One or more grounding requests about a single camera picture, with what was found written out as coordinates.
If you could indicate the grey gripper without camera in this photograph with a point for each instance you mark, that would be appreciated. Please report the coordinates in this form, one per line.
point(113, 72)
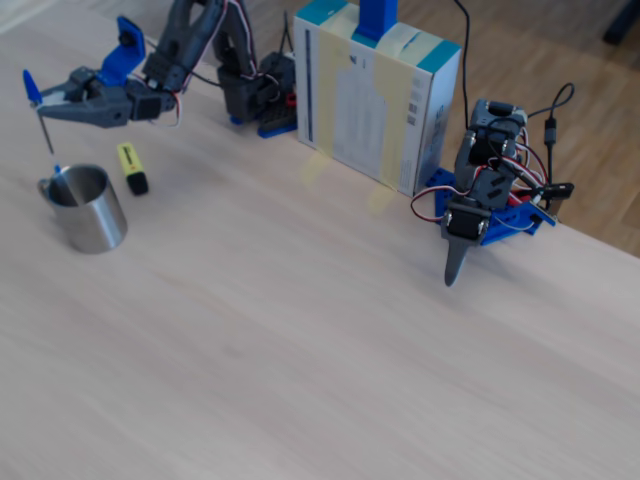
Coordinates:
point(466, 224)

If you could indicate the grey gripper with camera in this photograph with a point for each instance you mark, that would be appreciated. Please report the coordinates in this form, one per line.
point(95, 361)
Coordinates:
point(100, 104)

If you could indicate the blue ballpoint pen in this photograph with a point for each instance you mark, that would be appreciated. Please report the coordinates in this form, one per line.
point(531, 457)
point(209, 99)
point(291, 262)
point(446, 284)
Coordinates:
point(31, 90)

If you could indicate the silver steel cup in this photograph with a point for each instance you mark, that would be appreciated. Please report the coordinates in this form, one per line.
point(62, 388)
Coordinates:
point(95, 220)

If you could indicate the yellow highlighter black cap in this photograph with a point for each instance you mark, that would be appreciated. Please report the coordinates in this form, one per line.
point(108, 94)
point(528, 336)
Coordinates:
point(129, 160)

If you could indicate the black power plug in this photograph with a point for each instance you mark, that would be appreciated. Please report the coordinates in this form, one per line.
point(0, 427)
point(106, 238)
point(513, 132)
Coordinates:
point(557, 190)

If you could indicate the yellowish tape strip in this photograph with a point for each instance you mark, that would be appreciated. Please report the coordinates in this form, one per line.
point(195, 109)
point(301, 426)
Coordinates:
point(400, 130)
point(332, 90)

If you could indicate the white teal cardboard box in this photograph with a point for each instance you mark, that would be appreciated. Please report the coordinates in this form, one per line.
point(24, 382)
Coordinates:
point(435, 115)

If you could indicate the dark chair leg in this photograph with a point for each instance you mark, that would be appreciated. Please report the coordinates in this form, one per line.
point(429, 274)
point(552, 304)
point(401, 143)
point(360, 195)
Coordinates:
point(625, 25)

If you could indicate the camera board blue mount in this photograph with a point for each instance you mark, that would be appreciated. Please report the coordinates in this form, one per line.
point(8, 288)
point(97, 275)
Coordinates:
point(122, 60)

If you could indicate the grey robot arm with camera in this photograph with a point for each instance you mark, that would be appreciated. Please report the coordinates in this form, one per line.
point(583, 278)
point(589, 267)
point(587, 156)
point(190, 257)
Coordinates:
point(185, 30)

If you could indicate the grey robot arm without camera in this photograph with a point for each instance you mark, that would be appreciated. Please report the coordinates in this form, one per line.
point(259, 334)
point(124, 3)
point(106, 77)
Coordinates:
point(480, 117)

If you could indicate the blue base plate small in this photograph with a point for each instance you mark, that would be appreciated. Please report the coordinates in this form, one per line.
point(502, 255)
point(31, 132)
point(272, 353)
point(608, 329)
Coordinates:
point(272, 132)

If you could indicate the blue camera stand post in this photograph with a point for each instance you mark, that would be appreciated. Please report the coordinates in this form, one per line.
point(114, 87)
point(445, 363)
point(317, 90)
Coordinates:
point(375, 17)

